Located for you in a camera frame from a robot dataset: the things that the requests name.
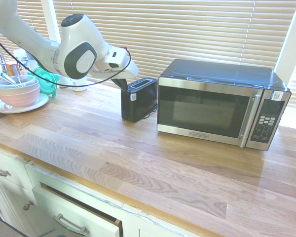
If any wide beige window blind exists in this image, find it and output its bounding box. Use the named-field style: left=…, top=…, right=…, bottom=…
left=52, top=0, right=296, bottom=71

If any white plastic jar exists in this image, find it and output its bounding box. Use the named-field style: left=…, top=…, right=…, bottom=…
left=13, top=48, right=28, bottom=68

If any stainless steel black microwave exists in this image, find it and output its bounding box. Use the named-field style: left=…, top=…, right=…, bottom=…
left=156, top=58, right=292, bottom=152

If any white cup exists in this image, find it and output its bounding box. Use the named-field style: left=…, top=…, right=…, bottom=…
left=58, top=75, right=89, bottom=92

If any clear plastic container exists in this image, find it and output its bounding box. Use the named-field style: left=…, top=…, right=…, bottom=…
left=0, top=75, right=37, bottom=90

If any white kitchen cabinet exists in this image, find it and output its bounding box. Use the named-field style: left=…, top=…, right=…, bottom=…
left=0, top=144, right=188, bottom=237

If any cream bowl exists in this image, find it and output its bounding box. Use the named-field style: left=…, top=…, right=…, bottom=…
left=0, top=79, right=40, bottom=96

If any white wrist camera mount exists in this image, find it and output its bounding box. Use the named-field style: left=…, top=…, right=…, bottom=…
left=104, top=46, right=129, bottom=70

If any white open drawer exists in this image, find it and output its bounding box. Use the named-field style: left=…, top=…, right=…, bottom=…
left=31, top=183, right=123, bottom=237

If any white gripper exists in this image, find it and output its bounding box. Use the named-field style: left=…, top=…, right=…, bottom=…
left=91, top=58, right=140, bottom=91

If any black toaster power cord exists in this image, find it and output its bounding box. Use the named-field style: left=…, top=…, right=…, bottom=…
left=140, top=103, right=158, bottom=120

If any pink bowl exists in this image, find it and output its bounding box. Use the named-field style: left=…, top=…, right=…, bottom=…
left=0, top=82, right=41, bottom=108

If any orange food box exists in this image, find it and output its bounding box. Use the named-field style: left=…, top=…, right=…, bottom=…
left=5, top=62, right=22, bottom=76

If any black slot toaster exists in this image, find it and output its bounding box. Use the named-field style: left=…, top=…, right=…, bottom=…
left=120, top=77, right=159, bottom=123

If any green plastic lid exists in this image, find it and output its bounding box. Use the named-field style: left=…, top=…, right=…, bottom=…
left=33, top=67, right=58, bottom=98

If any white round plate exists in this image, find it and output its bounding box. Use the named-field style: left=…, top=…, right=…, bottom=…
left=0, top=93, right=51, bottom=115

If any narrow beige window blind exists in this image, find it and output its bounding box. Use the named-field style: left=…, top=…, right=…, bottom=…
left=14, top=0, right=51, bottom=40

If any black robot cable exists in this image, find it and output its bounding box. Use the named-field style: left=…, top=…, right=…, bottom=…
left=0, top=34, right=132, bottom=87

